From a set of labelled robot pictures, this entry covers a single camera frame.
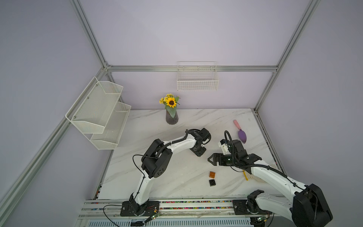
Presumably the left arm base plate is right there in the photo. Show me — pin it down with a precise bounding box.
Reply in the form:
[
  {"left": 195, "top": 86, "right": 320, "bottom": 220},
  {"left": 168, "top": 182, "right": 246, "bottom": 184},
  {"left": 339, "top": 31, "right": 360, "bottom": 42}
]
[{"left": 120, "top": 201, "right": 160, "bottom": 217}]

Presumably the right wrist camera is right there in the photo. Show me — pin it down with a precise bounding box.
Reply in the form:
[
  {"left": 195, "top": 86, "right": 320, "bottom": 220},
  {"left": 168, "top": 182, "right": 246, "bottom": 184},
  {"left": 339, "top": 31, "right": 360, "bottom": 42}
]
[{"left": 218, "top": 142, "right": 229, "bottom": 155}]

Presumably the orange lego brick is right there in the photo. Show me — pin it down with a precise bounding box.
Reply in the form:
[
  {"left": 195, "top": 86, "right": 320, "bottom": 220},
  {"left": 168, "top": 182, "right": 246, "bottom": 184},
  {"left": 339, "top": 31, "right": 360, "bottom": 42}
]
[{"left": 209, "top": 171, "right": 216, "bottom": 179}]

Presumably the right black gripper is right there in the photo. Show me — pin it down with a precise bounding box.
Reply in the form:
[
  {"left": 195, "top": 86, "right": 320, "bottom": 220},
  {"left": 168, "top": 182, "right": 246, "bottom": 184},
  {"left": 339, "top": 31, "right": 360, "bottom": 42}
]
[{"left": 208, "top": 153, "right": 238, "bottom": 166}]

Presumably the white mesh two-tier shelf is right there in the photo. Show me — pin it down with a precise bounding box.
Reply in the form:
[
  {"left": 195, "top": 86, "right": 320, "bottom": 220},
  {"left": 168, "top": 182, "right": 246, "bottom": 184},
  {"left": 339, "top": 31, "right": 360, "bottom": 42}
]
[{"left": 65, "top": 77, "right": 131, "bottom": 150}]

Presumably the aluminium frame rail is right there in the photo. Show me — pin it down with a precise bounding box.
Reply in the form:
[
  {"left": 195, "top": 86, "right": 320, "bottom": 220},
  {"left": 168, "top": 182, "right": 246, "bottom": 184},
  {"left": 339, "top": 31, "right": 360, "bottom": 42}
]
[{"left": 77, "top": 195, "right": 293, "bottom": 222}]

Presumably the black lego brick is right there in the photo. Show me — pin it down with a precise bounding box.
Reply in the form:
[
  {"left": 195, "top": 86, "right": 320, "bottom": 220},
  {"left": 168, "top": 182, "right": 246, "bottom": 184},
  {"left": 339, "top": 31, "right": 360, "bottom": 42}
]
[{"left": 209, "top": 179, "right": 216, "bottom": 186}]

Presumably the white wire wall basket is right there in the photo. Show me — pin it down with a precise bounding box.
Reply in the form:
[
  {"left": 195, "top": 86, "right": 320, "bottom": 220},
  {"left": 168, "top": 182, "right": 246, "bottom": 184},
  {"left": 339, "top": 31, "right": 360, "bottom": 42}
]
[{"left": 177, "top": 61, "right": 219, "bottom": 91}]

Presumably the purple trowel pink handle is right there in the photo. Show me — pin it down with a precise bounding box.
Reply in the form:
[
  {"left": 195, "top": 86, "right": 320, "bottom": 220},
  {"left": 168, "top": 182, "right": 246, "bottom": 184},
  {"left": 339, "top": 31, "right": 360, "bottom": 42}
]
[{"left": 233, "top": 120, "right": 247, "bottom": 144}]

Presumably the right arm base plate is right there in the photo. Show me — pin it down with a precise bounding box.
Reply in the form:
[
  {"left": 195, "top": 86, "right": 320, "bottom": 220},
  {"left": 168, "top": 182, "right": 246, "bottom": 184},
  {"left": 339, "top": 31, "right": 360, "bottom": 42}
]
[{"left": 232, "top": 199, "right": 272, "bottom": 215}]

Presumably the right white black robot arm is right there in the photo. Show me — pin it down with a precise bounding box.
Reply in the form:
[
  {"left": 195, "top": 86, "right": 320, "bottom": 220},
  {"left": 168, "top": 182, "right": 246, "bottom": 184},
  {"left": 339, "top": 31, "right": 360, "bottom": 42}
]
[{"left": 208, "top": 139, "right": 333, "bottom": 227}]

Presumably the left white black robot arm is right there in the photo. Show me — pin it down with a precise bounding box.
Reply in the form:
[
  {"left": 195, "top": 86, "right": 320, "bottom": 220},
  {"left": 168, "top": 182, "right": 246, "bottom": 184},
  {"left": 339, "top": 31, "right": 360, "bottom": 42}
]
[{"left": 129, "top": 128, "right": 211, "bottom": 207}]

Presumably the sunflower in grey vase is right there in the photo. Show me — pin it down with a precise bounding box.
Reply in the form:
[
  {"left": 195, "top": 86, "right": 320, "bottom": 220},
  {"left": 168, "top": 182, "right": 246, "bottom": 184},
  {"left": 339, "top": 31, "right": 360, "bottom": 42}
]
[{"left": 159, "top": 94, "right": 180, "bottom": 125}]

